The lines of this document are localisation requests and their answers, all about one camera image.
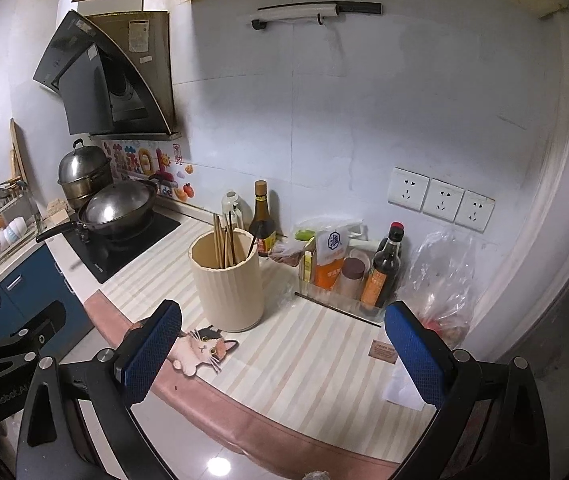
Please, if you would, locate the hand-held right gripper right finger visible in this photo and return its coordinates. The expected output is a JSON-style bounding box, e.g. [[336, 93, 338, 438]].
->
[[383, 301, 551, 480]]

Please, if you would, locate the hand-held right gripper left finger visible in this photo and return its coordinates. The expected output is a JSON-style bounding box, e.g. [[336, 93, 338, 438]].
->
[[16, 299, 184, 480]]

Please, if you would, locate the cream ribbed utensil holder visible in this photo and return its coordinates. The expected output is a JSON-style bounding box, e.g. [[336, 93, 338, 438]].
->
[[188, 228, 266, 334]]

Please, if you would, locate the brown printed card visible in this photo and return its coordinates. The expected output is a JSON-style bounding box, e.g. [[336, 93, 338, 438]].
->
[[369, 339, 401, 364]]

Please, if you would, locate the white paper sheet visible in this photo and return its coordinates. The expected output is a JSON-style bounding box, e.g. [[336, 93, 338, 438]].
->
[[383, 360, 438, 412]]

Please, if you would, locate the red round item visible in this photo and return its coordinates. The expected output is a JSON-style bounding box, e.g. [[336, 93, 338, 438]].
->
[[421, 316, 471, 347]]

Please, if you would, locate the cat sticker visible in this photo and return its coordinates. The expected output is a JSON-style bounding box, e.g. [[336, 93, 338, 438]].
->
[[171, 326, 240, 376]]

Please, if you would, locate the clear plastic bag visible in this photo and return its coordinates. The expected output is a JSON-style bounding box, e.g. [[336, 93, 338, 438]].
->
[[406, 229, 479, 352]]

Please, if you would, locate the stack of white bowls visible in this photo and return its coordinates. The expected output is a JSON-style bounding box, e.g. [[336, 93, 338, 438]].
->
[[0, 216, 28, 247]]

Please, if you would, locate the metal dish rack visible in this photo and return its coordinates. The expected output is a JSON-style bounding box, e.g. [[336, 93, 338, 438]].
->
[[0, 179, 46, 272]]

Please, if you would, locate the dark sauce bottle orange label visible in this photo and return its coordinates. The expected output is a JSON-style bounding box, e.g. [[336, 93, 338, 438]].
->
[[359, 221, 405, 311]]

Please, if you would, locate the clear plastic tray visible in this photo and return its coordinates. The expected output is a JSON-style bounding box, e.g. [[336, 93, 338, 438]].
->
[[293, 237, 391, 329]]

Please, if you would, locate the brown lid jar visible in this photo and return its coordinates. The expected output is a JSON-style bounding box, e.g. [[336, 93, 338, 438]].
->
[[336, 257, 365, 302]]

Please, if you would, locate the black induction cooktop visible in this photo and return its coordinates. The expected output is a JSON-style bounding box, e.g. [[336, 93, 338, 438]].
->
[[61, 209, 183, 285]]

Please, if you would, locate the white container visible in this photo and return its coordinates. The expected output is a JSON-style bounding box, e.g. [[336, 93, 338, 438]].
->
[[346, 239, 381, 275]]

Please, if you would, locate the orange seasoning packet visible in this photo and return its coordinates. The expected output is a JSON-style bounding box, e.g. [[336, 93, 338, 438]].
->
[[313, 226, 351, 291]]

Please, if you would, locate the yellow seasoning box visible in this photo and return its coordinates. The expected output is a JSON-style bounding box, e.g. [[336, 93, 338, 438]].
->
[[301, 249, 318, 284]]

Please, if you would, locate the steel wok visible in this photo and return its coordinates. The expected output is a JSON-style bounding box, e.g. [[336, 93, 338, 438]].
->
[[35, 179, 160, 245]]

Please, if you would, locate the steel steamer pot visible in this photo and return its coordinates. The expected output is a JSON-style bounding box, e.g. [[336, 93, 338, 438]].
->
[[57, 138, 114, 210]]

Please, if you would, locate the wooden cutting board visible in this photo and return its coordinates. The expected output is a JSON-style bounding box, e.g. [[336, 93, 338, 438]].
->
[[9, 117, 30, 187]]

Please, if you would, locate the clear bag with green item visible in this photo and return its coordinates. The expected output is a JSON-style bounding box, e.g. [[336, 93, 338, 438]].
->
[[293, 217, 366, 245]]

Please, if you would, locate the bag of brown food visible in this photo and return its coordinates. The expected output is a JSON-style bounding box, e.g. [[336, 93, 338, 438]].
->
[[268, 241, 306, 267]]

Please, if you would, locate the clear bottle white cap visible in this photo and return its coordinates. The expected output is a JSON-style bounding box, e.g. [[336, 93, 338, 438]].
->
[[221, 190, 244, 234]]

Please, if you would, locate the dark bottle red label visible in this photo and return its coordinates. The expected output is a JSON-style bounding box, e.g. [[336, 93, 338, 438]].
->
[[248, 180, 278, 259]]

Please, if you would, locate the black range hood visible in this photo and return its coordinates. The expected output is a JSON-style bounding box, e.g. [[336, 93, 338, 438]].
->
[[32, 8, 184, 142]]

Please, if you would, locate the white wall outlet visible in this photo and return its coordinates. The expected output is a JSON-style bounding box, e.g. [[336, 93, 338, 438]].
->
[[387, 167, 430, 213], [453, 189, 496, 234], [422, 178, 465, 223]]

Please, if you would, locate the colourful wall sticker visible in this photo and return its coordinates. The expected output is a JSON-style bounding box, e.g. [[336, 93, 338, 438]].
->
[[101, 138, 198, 204]]

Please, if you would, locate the wall-mounted bar rack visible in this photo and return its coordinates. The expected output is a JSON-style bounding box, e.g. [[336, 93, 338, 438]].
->
[[250, 1, 383, 31]]

